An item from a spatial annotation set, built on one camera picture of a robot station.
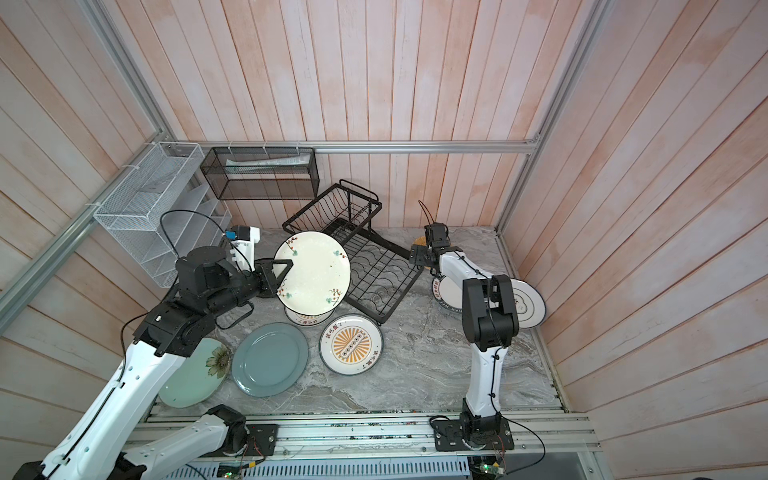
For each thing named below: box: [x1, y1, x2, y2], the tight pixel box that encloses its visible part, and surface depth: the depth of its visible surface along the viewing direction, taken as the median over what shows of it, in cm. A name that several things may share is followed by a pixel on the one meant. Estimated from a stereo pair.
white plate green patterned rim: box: [431, 275, 463, 313], surface depth 102 cm
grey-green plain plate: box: [231, 322, 309, 398], surface depth 87 cm
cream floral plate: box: [273, 231, 351, 316], surface depth 69 cm
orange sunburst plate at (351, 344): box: [318, 314, 384, 376], surface depth 91 cm
